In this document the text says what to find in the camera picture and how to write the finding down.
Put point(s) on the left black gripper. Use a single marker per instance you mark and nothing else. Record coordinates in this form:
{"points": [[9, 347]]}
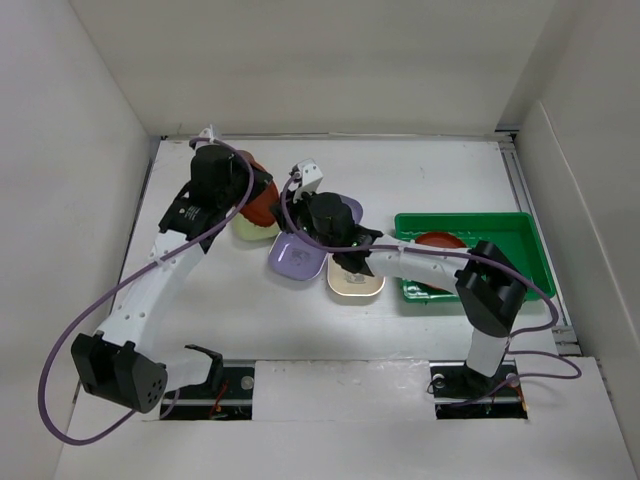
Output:
{"points": [[258, 183]]}

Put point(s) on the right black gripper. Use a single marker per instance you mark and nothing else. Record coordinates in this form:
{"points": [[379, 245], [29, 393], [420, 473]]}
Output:
{"points": [[294, 205]]}

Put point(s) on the purple square plate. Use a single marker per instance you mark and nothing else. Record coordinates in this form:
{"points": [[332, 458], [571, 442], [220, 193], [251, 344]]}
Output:
{"points": [[292, 258], [355, 206]]}

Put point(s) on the red round plate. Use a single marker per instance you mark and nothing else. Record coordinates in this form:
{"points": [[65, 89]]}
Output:
{"points": [[264, 195], [438, 239]]}

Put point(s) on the green square panda plate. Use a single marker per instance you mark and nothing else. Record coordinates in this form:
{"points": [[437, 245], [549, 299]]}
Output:
{"points": [[245, 230]]}

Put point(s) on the cream square panda plate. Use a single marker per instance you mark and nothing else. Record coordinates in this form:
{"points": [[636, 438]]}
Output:
{"points": [[352, 288]]}

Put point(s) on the pink square panda plate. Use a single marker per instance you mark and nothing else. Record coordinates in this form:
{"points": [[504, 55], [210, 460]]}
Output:
{"points": [[247, 155]]}

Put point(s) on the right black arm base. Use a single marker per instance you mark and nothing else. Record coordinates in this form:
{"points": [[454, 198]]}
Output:
{"points": [[460, 393]]}

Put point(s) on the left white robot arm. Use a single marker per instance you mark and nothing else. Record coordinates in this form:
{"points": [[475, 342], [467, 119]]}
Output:
{"points": [[116, 363]]}

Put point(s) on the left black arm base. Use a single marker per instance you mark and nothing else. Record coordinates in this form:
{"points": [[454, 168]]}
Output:
{"points": [[230, 400]]}

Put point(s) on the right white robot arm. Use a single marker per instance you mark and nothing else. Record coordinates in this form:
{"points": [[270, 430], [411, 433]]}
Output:
{"points": [[490, 289]]}

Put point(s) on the green plastic bin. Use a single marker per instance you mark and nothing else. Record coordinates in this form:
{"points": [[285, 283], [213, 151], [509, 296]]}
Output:
{"points": [[514, 233]]}

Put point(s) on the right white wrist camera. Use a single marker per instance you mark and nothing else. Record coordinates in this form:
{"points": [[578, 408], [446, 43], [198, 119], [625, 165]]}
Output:
{"points": [[306, 176]]}

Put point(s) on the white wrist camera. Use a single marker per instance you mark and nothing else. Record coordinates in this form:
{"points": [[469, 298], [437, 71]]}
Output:
{"points": [[306, 176], [206, 136]]}

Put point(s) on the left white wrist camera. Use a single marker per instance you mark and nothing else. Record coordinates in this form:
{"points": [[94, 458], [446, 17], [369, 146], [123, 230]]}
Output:
{"points": [[206, 136]]}

